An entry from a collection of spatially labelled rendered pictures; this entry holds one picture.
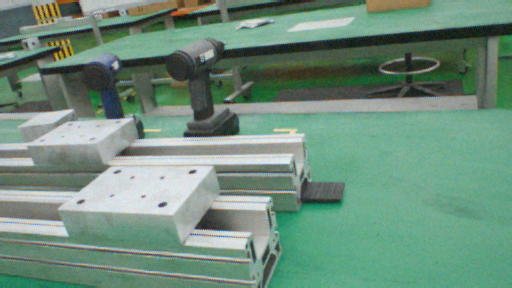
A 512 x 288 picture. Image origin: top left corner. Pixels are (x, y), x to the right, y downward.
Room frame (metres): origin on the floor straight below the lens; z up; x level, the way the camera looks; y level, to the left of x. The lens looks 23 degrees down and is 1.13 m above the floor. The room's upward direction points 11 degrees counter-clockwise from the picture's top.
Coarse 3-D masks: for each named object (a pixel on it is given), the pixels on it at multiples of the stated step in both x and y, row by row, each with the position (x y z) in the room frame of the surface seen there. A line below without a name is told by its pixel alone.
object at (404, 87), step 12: (396, 60) 3.15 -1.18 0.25; (408, 60) 2.93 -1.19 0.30; (432, 60) 2.98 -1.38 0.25; (384, 72) 2.90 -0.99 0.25; (396, 72) 2.84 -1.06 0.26; (408, 72) 2.77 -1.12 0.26; (420, 72) 2.75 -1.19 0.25; (408, 84) 2.93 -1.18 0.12; (420, 84) 2.95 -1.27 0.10; (432, 84) 2.97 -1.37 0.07; (444, 84) 2.99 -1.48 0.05; (372, 96) 3.07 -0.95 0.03; (432, 96) 2.76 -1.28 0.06; (444, 96) 2.70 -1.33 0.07
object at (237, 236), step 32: (0, 192) 0.63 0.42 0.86; (32, 192) 0.60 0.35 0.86; (64, 192) 0.58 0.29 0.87; (0, 224) 0.52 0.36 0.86; (32, 224) 0.50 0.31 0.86; (224, 224) 0.45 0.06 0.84; (256, 224) 0.44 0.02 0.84; (0, 256) 0.53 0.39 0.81; (32, 256) 0.49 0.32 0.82; (64, 256) 0.47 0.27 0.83; (96, 256) 0.44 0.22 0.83; (128, 256) 0.42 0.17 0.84; (160, 256) 0.41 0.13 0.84; (192, 256) 0.40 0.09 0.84; (224, 256) 0.38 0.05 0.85; (256, 256) 0.39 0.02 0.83
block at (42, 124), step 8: (48, 112) 1.05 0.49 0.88; (56, 112) 1.04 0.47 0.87; (64, 112) 1.02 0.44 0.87; (72, 112) 1.03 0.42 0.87; (32, 120) 1.01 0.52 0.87; (40, 120) 0.99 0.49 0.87; (48, 120) 0.98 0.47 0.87; (56, 120) 0.96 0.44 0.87; (64, 120) 0.99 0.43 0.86; (72, 120) 1.02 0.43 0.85; (24, 128) 0.97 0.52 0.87; (32, 128) 0.96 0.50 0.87; (40, 128) 0.96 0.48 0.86; (48, 128) 0.95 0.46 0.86; (24, 136) 0.97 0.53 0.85; (32, 136) 0.97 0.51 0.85; (40, 136) 0.96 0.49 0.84
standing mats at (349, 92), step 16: (448, 80) 3.15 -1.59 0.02; (288, 96) 3.52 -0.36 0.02; (304, 96) 3.44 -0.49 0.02; (320, 96) 3.36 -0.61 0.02; (336, 96) 3.28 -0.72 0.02; (352, 96) 3.21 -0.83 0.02; (368, 96) 3.14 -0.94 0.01; (384, 96) 3.07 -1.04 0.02; (416, 96) 2.94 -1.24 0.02; (16, 112) 4.94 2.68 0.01
